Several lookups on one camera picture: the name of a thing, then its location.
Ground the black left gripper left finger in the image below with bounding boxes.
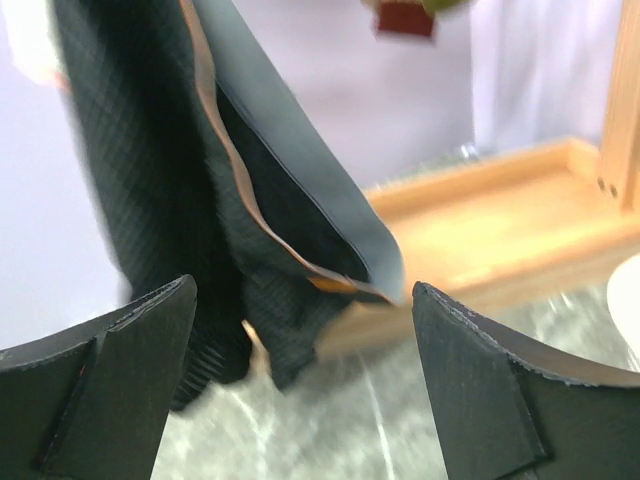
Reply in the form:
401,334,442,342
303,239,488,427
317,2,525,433
1,275,197,480

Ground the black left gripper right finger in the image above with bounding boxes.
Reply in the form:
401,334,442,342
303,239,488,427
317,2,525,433
413,282,639,479

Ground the black striped underwear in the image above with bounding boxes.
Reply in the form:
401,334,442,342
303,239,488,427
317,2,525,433
52,1,405,411

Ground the white perforated basket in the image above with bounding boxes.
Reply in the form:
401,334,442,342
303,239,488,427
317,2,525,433
606,255,640,358

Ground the wooden rack with tray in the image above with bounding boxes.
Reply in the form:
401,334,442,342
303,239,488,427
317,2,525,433
319,0,640,359

